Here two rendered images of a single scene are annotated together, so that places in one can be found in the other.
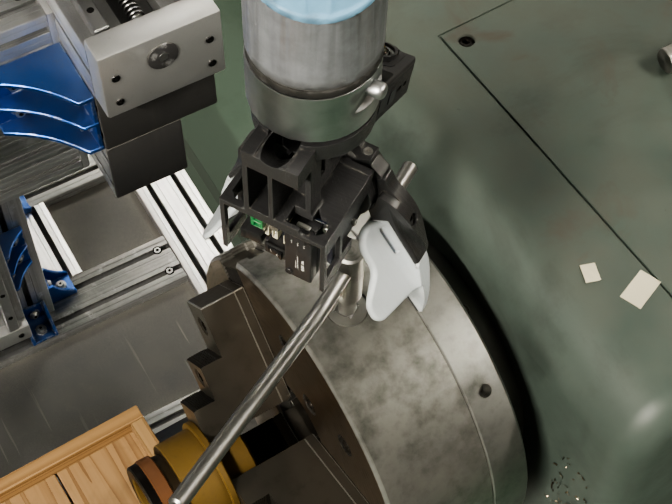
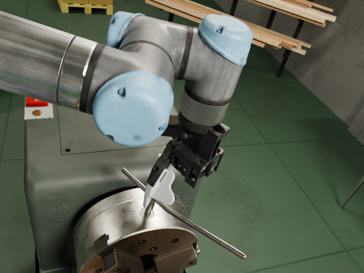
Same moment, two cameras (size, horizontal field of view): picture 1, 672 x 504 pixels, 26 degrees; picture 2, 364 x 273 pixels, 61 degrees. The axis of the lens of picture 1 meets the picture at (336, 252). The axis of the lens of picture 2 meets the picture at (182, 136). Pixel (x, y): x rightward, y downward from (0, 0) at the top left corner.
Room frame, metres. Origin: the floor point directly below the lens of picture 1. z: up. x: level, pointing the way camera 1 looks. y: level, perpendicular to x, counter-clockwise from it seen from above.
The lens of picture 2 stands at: (0.51, 0.44, 1.84)
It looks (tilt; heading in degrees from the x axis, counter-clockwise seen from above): 39 degrees down; 274
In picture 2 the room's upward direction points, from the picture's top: 14 degrees clockwise
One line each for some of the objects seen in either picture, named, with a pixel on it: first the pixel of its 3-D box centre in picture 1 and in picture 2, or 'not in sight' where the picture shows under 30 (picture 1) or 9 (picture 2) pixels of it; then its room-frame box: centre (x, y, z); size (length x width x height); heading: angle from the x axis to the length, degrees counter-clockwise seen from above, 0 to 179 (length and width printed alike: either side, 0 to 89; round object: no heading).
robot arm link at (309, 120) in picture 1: (318, 74); (205, 103); (0.52, 0.01, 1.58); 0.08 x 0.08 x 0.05
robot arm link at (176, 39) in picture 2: not in sight; (148, 50); (0.61, 0.05, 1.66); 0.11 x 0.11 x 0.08; 11
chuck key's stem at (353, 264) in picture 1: (347, 289); (149, 205); (0.58, -0.01, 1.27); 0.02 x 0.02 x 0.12
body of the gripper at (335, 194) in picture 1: (307, 167); (195, 144); (0.51, 0.02, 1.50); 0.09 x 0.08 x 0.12; 152
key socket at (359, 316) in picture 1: (346, 316); (146, 216); (0.58, -0.01, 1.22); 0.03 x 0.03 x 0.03
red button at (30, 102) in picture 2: not in sight; (37, 100); (1.01, -0.27, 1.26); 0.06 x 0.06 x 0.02; 32
